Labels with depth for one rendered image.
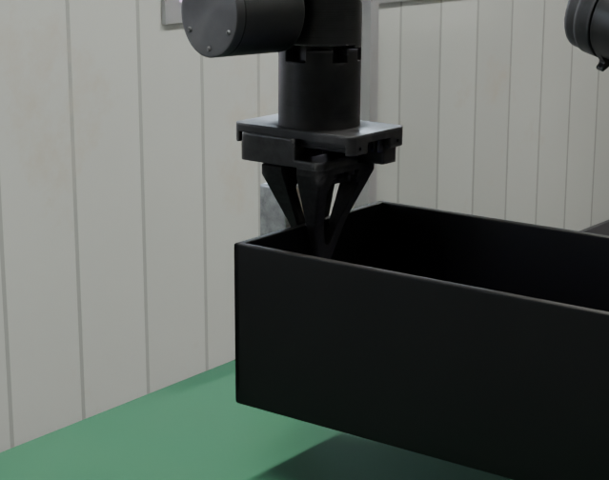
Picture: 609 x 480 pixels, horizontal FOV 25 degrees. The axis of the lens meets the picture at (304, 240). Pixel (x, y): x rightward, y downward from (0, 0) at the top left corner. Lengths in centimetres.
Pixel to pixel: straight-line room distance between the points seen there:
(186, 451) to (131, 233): 238
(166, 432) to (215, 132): 255
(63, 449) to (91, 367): 234
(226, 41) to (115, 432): 33
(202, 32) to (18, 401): 239
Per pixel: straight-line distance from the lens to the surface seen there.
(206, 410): 110
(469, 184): 462
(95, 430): 107
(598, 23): 124
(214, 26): 89
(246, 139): 97
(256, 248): 90
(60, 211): 322
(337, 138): 92
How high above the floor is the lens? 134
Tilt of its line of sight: 14 degrees down
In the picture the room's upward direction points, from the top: straight up
